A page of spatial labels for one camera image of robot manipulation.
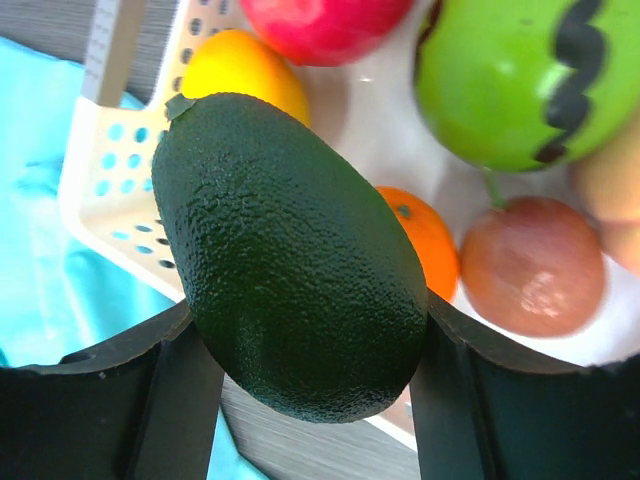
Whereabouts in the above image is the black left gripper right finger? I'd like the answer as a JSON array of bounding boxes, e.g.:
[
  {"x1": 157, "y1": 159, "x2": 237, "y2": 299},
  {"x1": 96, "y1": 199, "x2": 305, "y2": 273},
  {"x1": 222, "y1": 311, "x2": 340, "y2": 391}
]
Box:
[{"x1": 410, "y1": 294, "x2": 639, "y2": 480}]

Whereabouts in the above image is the red fake apple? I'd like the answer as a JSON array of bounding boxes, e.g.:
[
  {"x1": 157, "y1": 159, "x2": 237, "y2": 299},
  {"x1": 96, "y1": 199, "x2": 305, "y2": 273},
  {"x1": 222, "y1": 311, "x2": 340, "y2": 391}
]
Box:
[{"x1": 241, "y1": 0, "x2": 413, "y2": 67}]

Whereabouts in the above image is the yellow fake lemon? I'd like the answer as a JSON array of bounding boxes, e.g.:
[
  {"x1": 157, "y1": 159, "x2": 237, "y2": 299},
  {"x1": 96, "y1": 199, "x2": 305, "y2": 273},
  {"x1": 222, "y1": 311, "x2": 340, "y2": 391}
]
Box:
[{"x1": 180, "y1": 29, "x2": 311, "y2": 127}]

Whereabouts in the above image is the dark green fake avocado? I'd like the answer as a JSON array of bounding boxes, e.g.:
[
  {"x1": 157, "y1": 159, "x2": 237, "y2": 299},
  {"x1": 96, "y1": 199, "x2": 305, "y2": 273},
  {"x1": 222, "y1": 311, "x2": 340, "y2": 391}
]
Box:
[{"x1": 152, "y1": 93, "x2": 428, "y2": 423}]

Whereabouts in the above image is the fake peach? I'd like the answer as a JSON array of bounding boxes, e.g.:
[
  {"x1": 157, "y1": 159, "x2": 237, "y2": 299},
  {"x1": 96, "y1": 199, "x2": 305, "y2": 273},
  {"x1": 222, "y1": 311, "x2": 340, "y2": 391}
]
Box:
[{"x1": 572, "y1": 114, "x2": 640, "y2": 275}]

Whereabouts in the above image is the orange fake orange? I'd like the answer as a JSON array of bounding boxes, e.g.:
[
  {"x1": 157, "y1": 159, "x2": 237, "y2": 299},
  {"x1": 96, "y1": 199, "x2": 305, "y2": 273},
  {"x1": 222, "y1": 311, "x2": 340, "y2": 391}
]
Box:
[{"x1": 376, "y1": 186, "x2": 460, "y2": 302}]

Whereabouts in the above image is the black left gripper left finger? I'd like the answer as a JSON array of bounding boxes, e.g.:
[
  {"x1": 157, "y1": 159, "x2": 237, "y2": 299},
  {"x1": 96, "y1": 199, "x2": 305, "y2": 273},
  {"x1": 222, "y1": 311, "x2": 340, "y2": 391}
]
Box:
[{"x1": 1, "y1": 302, "x2": 224, "y2": 479}]

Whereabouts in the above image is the white perforated plastic basket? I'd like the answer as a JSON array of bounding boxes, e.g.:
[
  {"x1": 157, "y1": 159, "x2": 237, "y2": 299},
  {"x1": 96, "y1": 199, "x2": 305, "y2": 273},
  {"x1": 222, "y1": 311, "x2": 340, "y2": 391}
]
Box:
[{"x1": 57, "y1": 0, "x2": 640, "y2": 451}]

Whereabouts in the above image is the green fake fruit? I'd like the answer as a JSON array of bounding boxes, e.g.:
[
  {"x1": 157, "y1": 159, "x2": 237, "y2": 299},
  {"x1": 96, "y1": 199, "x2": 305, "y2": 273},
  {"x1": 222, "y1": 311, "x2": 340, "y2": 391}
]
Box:
[{"x1": 414, "y1": 1, "x2": 639, "y2": 172}]

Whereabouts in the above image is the brown fake kiwi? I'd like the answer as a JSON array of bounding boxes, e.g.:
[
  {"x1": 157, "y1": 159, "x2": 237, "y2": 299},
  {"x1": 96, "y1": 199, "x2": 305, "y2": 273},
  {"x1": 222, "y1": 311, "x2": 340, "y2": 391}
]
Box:
[{"x1": 460, "y1": 196, "x2": 607, "y2": 338}]

